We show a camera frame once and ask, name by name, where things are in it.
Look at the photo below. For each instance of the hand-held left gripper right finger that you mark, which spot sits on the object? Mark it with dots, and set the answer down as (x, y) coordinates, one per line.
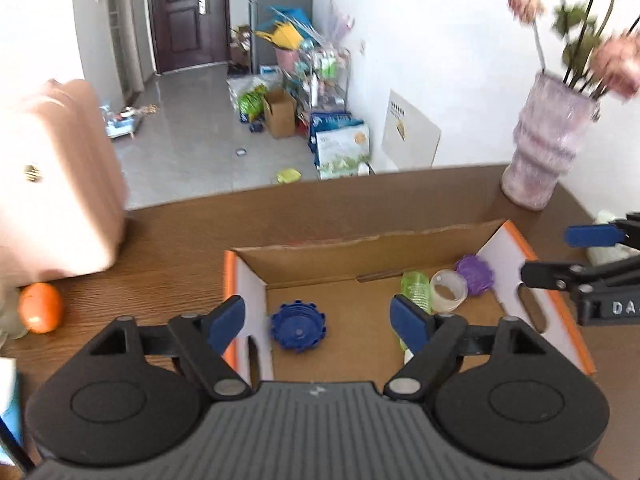
(410, 327)

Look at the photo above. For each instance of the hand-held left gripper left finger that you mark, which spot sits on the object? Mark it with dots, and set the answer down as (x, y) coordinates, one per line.
(227, 322)

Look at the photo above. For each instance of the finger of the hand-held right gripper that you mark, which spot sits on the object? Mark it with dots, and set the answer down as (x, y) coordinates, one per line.
(592, 236)
(550, 275)

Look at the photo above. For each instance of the green ribbed roller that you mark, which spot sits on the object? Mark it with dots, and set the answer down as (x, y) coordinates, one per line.
(417, 290)

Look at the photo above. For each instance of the blue plastic lid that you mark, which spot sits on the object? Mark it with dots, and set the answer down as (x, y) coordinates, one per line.
(295, 325)

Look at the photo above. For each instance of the purple ribbed lid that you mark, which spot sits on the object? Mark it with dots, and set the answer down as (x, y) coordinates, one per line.
(475, 272)

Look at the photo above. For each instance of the white bowl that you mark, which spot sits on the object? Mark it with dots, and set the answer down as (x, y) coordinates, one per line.
(607, 217)

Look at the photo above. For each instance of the lilac ribbed vase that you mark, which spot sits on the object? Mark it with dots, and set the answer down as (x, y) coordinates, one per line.
(545, 145)

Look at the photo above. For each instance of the yellow-green floor item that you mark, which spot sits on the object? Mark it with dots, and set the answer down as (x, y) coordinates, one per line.
(288, 175)

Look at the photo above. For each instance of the pink artificial flowers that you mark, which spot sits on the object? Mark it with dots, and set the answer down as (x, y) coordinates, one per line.
(617, 62)

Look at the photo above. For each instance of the white printed carton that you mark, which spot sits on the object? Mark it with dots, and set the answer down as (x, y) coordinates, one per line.
(345, 152)

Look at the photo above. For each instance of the orange fruit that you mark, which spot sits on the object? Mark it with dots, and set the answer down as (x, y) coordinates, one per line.
(40, 307)

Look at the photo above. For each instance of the white calendar board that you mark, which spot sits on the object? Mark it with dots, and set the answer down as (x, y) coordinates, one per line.
(410, 132)

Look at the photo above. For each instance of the small brown cardboard box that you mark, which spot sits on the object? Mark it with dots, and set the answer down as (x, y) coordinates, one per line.
(280, 115)

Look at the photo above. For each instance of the blue printed carton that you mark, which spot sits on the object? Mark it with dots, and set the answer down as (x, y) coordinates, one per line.
(335, 121)

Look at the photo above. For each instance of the pink suitcase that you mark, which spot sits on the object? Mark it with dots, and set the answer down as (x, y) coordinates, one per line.
(55, 185)

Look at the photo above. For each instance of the green plastic bag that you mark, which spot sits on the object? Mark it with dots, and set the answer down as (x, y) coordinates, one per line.
(251, 101)

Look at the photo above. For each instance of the blue and white box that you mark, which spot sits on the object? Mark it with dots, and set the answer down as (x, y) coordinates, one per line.
(10, 410)

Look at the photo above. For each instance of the pink bin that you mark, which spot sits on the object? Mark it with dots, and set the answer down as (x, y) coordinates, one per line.
(287, 62)

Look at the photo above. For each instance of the yellow and blue toy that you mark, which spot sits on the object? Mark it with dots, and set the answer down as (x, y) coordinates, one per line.
(282, 35)

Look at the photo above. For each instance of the dark wooden door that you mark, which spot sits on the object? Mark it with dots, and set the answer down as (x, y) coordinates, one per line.
(187, 20)

